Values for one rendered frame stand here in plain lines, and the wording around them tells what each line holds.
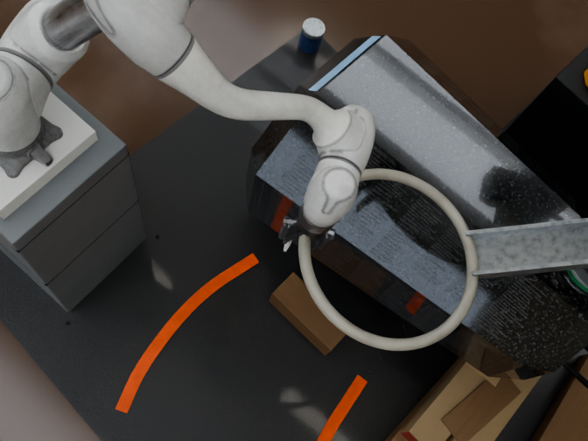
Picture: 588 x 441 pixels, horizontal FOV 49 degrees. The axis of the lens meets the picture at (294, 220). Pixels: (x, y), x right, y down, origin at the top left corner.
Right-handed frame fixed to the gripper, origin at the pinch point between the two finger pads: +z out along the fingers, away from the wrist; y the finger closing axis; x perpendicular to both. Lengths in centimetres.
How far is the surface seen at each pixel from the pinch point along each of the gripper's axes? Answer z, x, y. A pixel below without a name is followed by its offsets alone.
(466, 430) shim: 56, -29, 79
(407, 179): -10.4, 22.3, 24.4
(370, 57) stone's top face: 0, 66, 11
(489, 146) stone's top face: -2, 45, 51
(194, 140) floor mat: 82, 66, -38
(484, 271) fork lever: -12.6, 1.0, 47.4
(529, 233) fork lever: -13, 15, 59
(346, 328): -10.8, -21.8, 14.2
